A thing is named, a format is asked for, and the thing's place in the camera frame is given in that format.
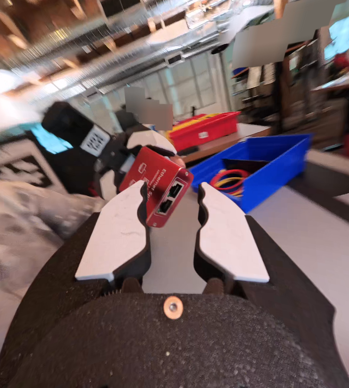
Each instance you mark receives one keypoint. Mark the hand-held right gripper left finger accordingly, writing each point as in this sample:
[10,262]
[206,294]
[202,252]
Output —
[113,236]

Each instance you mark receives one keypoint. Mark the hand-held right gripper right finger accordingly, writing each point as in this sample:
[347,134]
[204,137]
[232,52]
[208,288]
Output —
[229,236]

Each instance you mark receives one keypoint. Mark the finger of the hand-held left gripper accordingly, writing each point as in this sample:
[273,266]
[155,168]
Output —
[108,185]
[150,139]

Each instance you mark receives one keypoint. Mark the red ethernet splitter box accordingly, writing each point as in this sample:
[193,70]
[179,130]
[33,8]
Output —
[156,172]

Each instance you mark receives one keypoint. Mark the blue plastic bin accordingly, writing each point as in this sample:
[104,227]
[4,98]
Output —
[271,163]

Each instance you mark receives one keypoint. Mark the person's left forearm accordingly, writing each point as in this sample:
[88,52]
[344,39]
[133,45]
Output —
[26,218]

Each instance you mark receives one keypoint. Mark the teal lit screen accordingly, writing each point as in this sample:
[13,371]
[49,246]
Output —
[50,141]

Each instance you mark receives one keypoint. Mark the red plastic bin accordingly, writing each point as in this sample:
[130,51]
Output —
[204,130]

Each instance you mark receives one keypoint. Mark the large fiducial marker board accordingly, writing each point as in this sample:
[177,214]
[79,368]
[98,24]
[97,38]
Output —
[11,157]

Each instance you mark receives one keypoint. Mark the computer monitor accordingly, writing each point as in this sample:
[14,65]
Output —
[341,36]

